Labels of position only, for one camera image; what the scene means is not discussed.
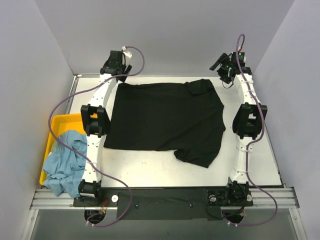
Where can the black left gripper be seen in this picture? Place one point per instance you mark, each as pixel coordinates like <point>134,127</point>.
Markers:
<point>124,72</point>

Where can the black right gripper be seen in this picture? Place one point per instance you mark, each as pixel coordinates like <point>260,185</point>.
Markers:
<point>223,67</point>

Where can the black t shirt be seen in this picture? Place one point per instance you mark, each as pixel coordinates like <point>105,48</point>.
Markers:
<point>186,118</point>

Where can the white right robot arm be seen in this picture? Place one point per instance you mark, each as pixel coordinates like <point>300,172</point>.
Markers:
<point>247,125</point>

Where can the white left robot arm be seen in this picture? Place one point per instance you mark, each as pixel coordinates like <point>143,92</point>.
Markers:
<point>96,122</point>

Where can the yellow plastic bin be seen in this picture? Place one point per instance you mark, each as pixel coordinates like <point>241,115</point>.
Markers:
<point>73,122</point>

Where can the light blue t shirt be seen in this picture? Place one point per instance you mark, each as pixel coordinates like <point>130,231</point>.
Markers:
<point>63,167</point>

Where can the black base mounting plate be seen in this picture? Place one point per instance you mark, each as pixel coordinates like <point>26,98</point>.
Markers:
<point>179,203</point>

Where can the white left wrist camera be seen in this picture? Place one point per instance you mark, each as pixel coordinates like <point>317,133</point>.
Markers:
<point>128,55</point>

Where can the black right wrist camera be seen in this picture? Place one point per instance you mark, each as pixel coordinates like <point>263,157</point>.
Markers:
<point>240,55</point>

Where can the aluminium front rail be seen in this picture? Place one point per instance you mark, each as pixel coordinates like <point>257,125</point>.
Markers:
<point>286,198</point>

